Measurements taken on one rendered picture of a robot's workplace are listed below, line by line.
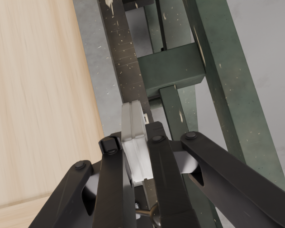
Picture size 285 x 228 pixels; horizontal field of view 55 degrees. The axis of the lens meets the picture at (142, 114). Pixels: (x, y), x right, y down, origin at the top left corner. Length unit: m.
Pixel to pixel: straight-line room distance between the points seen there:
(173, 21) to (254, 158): 0.56
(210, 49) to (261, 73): 1.90
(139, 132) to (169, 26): 0.80
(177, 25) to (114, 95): 0.48
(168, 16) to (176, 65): 0.33
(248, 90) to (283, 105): 2.34
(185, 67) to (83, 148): 0.28
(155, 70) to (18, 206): 0.40
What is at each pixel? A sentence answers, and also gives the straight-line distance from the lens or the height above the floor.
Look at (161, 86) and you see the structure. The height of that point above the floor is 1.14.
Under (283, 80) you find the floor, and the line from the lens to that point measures 2.63.
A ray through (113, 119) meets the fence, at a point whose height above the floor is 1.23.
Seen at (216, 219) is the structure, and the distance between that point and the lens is 1.47.
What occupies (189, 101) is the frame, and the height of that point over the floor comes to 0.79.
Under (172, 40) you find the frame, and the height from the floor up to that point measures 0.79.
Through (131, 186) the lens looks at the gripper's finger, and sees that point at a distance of 0.16.
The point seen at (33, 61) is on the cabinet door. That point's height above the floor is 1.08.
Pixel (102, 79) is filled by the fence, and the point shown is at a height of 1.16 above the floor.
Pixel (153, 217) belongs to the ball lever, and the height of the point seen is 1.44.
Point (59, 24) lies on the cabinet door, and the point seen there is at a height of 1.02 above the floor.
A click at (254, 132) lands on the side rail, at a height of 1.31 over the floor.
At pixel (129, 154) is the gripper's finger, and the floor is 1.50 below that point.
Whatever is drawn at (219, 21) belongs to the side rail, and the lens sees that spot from 0.58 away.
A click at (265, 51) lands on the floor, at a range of 2.32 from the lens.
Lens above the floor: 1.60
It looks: 43 degrees down
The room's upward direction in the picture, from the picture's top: 167 degrees clockwise
